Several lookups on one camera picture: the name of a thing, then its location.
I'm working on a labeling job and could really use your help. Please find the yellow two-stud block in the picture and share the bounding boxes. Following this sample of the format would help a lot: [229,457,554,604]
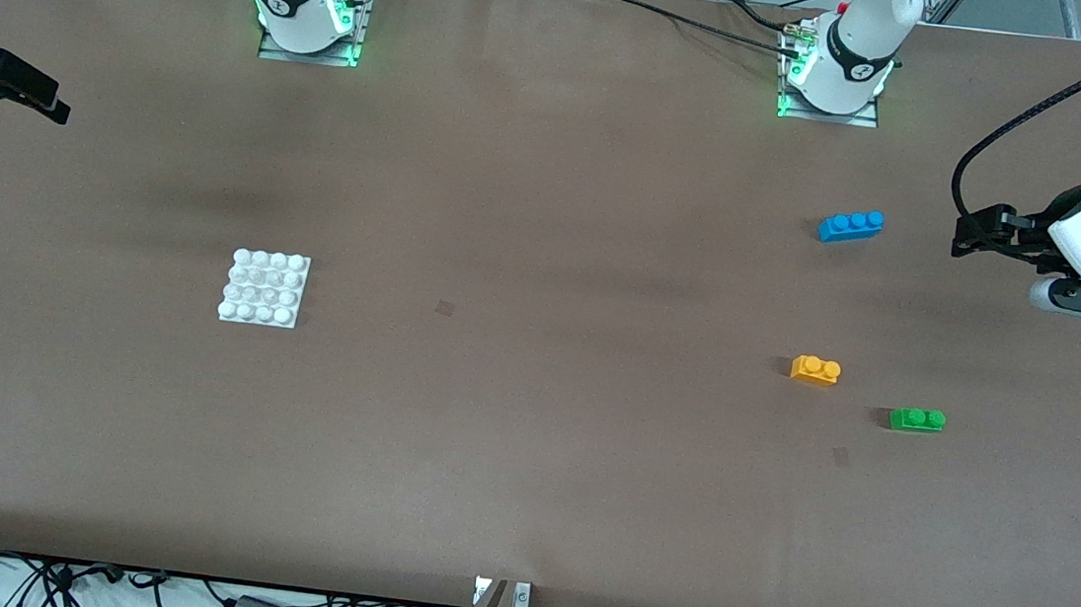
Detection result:
[789,353,843,389]

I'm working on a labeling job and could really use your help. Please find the white studded base plate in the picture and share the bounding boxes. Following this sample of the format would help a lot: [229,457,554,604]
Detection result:
[216,247,313,332]

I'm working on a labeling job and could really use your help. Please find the blue three-stud block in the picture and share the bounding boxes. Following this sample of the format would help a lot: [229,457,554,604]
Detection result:
[816,205,888,249]

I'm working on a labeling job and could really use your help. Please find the green two-stud block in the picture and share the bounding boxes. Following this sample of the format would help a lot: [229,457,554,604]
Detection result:
[888,405,948,436]

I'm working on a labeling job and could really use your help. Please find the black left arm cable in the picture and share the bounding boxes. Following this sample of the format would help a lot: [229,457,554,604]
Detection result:
[949,3,1081,233]

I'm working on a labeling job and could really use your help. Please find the long black table cable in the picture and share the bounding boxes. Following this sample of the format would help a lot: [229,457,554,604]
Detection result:
[567,0,808,57]

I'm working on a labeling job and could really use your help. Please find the small white metal bracket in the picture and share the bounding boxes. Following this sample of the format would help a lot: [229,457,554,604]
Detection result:
[472,577,532,607]

